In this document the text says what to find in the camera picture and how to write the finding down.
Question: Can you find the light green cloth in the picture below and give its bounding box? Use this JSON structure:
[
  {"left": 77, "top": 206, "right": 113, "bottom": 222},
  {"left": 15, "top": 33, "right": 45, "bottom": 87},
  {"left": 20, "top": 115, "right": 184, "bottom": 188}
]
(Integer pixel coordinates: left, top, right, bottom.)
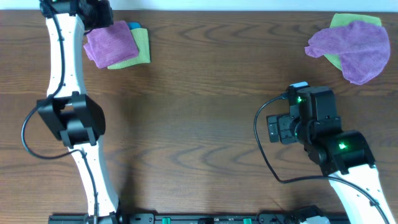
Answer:
[{"left": 325, "top": 13, "right": 382, "bottom": 70}]

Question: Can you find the folded green cloth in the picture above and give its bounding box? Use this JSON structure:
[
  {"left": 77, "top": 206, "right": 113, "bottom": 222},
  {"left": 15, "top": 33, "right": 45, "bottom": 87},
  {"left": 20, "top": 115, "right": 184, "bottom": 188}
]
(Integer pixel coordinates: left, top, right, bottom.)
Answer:
[{"left": 108, "top": 28, "right": 150, "bottom": 70}]

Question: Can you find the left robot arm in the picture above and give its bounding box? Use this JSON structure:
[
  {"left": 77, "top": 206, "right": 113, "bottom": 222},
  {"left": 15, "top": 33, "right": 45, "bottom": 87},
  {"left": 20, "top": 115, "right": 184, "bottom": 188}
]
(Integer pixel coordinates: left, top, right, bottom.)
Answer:
[{"left": 33, "top": 1, "right": 126, "bottom": 223}]

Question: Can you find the right black cable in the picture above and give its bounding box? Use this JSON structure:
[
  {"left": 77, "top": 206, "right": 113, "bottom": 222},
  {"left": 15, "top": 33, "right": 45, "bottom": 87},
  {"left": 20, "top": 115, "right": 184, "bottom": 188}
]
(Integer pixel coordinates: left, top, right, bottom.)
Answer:
[{"left": 253, "top": 93, "right": 391, "bottom": 224}]

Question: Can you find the pink purple microfiber cloth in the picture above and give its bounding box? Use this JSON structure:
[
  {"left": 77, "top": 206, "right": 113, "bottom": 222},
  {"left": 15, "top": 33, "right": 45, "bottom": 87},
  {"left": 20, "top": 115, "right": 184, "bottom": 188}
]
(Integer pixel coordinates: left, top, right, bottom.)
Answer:
[{"left": 83, "top": 21, "right": 139, "bottom": 68}]

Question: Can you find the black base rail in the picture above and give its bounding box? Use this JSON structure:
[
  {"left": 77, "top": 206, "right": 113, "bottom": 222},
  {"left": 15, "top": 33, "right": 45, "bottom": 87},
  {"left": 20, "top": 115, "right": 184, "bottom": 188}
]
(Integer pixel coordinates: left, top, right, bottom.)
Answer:
[{"left": 47, "top": 213, "right": 350, "bottom": 224}]

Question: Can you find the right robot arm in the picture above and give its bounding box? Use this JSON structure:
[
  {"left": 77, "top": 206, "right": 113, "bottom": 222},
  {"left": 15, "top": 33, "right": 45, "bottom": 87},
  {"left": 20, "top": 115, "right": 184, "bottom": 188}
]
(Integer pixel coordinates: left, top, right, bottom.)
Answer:
[{"left": 267, "top": 82, "right": 395, "bottom": 223}]

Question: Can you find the blue cloth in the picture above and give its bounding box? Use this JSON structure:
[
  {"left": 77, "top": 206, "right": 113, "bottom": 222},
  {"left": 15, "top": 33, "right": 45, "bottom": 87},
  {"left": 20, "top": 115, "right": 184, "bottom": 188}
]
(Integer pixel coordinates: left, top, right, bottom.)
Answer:
[{"left": 127, "top": 22, "right": 141, "bottom": 30}]

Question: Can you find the dark purple crumpled cloth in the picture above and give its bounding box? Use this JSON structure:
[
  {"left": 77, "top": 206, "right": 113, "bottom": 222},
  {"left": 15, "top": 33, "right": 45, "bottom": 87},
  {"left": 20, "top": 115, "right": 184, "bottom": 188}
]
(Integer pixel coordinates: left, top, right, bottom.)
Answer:
[{"left": 305, "top": 21, "right": 391, "bottom": 85}]

